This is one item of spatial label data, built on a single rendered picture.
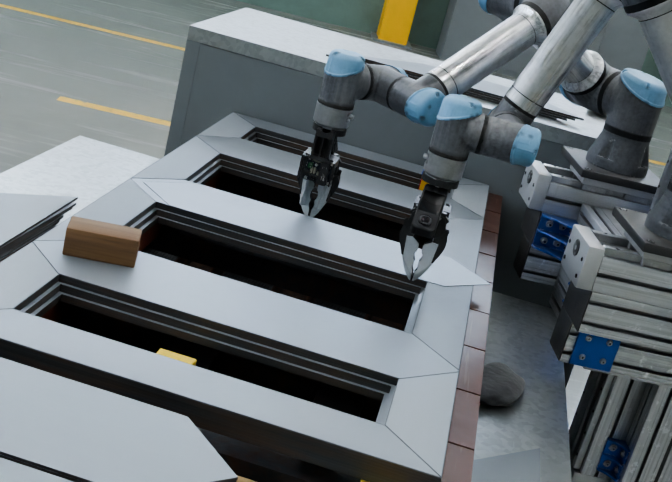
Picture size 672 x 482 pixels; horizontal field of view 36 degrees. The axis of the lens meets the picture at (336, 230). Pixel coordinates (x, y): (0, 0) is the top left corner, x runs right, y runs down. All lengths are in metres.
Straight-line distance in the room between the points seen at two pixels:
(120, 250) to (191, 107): 1.28
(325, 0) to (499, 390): 9.40
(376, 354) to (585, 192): 1.04
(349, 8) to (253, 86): 8.33
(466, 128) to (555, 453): 0.61
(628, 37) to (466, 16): 1.68
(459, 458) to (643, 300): 0.75
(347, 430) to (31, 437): 0.42
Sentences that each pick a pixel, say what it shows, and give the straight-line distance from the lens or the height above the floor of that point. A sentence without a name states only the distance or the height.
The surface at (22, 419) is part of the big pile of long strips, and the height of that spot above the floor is 0.85.
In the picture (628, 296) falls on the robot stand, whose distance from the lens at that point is 2.11.
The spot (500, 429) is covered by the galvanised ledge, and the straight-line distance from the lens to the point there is 1.94.
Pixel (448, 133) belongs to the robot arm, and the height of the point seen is 1.15.
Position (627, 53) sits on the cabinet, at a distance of 11.11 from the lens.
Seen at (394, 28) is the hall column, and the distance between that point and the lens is 10.88.
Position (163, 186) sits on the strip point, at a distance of 2.18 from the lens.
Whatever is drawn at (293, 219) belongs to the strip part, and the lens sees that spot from 2.15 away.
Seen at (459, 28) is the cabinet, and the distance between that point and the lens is 10.71.
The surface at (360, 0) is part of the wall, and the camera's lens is 11.22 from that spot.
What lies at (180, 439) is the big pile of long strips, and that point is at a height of 0.85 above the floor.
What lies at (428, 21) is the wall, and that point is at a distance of 11.29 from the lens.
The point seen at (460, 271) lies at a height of 0.85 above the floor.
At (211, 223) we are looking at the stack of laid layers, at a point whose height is 0.84.
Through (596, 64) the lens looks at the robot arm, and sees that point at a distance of 2.59.
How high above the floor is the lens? 1.55
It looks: 19 degrees down
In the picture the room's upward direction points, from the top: 15 degrees clockwise
